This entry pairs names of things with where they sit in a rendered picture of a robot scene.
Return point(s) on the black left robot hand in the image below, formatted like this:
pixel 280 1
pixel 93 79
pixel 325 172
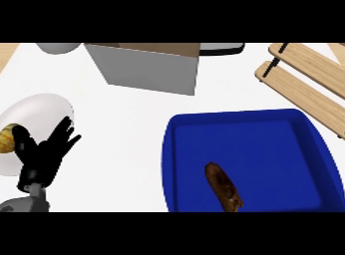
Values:
pixel 44 154

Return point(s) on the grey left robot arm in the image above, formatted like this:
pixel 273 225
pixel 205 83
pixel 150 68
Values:
pixel 28 202

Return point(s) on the yellow lemon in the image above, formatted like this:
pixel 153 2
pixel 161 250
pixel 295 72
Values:
pixel 4 139

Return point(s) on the blue plastic tray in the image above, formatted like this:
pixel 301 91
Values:
pixel 252 159

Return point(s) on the wooden tiered shelf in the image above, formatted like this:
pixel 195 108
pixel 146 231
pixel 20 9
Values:
pixel 313 86

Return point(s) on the white oval plate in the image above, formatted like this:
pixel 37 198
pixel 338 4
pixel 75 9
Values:
pixel 31 126

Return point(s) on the grey round bowl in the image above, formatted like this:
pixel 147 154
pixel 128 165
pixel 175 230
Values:
pixel 59 48

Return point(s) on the grey box with brown top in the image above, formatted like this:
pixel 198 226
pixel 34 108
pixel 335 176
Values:
pixel 153 66

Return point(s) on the brown overripe banana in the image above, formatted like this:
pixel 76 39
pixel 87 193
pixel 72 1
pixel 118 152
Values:
pixel 224 187

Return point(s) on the grey and black appliance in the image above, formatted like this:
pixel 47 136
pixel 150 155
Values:
pixel 223 48

